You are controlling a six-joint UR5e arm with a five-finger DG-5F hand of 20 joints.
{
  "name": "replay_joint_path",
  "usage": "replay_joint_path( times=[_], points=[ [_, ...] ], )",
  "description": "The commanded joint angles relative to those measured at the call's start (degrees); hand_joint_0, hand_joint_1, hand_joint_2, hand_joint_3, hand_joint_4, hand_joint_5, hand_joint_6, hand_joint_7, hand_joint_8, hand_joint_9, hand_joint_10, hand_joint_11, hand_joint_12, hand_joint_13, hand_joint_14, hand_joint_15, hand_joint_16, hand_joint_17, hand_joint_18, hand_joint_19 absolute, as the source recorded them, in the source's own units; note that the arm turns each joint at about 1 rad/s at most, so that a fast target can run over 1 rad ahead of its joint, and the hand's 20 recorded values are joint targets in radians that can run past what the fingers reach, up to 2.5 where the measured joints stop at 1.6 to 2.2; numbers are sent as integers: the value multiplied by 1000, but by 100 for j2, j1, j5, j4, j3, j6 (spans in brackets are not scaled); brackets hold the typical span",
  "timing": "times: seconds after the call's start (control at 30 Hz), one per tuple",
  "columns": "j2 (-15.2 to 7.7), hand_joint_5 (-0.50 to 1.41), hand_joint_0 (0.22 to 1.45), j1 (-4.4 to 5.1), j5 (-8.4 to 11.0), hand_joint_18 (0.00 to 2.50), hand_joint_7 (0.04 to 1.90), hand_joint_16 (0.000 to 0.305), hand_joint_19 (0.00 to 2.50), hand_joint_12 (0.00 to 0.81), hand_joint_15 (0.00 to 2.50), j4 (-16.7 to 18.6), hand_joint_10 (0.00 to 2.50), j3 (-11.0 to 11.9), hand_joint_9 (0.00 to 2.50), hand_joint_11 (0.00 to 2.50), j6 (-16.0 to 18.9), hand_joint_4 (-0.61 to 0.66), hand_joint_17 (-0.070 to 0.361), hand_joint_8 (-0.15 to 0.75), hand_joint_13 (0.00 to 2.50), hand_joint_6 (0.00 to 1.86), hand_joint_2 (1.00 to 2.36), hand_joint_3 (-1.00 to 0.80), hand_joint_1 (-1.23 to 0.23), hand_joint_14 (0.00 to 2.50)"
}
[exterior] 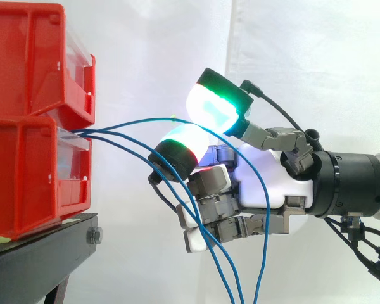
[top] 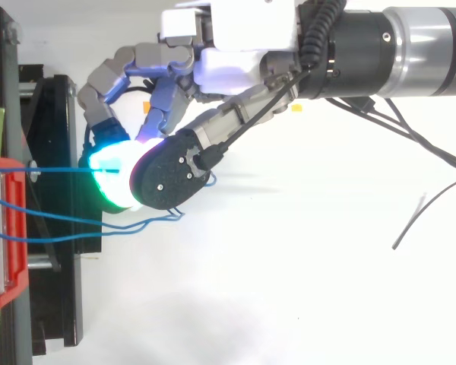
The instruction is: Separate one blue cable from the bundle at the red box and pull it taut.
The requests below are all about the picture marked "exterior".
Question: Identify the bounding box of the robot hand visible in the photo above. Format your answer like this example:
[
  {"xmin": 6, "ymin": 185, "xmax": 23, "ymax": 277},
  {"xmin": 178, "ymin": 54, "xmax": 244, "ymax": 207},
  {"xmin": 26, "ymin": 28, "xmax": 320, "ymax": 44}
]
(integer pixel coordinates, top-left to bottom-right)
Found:
[{"xmin": 148, "ymin": 67, "xmax": 315, "ymax": 253}]

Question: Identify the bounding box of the black metal stand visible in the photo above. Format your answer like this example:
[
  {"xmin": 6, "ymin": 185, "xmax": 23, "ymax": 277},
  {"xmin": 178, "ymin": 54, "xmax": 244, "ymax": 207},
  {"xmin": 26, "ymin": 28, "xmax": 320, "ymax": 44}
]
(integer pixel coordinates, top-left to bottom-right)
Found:
[{"xmin": 0, "ymin": 212, "xmax": 103, "ymax": 304}]

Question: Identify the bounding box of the red plastic bin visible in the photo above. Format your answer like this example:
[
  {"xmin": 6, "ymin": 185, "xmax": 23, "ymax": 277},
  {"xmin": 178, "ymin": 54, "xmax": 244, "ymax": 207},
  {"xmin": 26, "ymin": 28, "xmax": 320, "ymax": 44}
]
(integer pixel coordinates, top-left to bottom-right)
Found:
[
  {"xmin": 0, "ymin": 3, "xmax": 97, "ymax": 125},
  {"xmin": 0, "ymin": 115, "xmax": 93, "ymax": 241}
]

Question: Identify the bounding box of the blue cable bundle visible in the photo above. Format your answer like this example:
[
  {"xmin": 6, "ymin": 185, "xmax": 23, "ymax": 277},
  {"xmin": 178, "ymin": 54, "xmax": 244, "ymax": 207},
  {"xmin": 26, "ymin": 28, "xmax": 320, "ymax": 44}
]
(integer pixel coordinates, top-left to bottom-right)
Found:
[{"xmin": 71, "ymin": 117, "xmax": 271, "ymax": 304}]

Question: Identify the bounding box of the thin black cable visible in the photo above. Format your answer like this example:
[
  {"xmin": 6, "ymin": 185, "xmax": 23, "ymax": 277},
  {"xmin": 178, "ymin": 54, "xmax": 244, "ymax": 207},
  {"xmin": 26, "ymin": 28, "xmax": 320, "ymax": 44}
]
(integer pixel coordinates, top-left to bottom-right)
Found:
[
  {"xmin": 240, "ymin": 80, "xmax": 305, "ymax": 133},
  {"xmin": 324, "ymin": 212, "xmax": 380, "ymax": 291},
  {"xmin": 148, "ymin": 172, "xmax": 179, "ymax": 212}
]

